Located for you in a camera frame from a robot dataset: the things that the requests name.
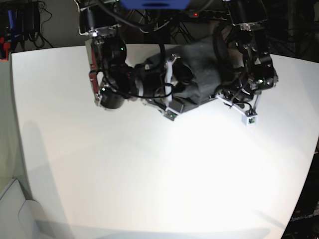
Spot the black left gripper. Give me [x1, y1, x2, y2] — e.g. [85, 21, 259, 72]
[220, 84, 249, 102]

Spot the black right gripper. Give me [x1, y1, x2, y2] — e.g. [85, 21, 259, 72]
[133, 59, 194, 99]

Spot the dark grey t-shirt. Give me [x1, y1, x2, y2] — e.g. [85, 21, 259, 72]
[144, 34, 247, 116]

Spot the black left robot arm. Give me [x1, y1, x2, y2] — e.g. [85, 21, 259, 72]
[213, 0, 278, 103]

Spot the black power strip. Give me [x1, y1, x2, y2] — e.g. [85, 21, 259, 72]
[188, 10, 229, 20]

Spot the black equipment rack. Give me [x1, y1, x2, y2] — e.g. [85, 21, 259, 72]
[0, 0, 53, 52]

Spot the red clamp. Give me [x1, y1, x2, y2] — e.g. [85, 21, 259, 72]
[0, 37, 10, 61]

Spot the white camera bracket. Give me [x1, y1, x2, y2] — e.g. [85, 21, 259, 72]
[216, 93, 261, 126]
[142, 53, 185, 122]

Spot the black cable bundle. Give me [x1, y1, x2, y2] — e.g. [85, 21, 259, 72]
[117, 7, 225, 45]

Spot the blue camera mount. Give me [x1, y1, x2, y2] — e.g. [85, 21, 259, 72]
[120, 0, 190, 9]

